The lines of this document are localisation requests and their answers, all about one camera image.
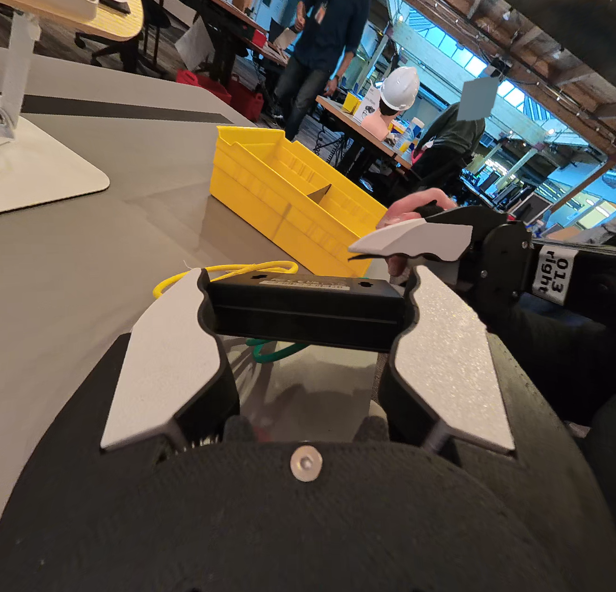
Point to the wooden desk with yellow edge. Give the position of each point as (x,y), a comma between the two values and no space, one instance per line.
(120,19)

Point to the person's right hand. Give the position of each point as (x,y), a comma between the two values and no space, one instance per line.
(409,205)

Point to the long dark workbench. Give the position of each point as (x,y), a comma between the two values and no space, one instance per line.
(226,5)

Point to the white monitor stand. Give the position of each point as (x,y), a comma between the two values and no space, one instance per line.
(33,168)

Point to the pink mannequin head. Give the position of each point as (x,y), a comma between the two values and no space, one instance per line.
(378,120)

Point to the person's dark jacket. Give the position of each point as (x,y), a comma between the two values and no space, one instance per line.
(553,361)

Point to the yellow plastic bin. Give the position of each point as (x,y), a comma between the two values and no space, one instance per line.
(288,202)

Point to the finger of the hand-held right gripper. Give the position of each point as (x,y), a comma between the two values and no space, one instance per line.
(418,240)
(450,270)

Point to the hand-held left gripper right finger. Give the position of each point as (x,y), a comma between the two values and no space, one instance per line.
(447,361)

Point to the red toolbox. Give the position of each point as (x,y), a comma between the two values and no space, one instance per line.
(240,96)

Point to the black office chair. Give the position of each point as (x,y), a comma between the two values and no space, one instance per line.
(144,29)

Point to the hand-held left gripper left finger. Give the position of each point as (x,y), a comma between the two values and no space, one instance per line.
(159,366)

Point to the wooden work table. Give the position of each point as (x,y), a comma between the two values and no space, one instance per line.
(351,120)

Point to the white product box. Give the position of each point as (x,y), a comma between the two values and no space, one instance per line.
(369,102)

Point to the small yellow box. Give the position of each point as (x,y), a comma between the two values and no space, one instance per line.
(352,103)

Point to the white hard hat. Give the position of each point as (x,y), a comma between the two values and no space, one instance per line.
(400,88)

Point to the black network switch box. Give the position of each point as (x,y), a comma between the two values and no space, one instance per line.
(308,313)

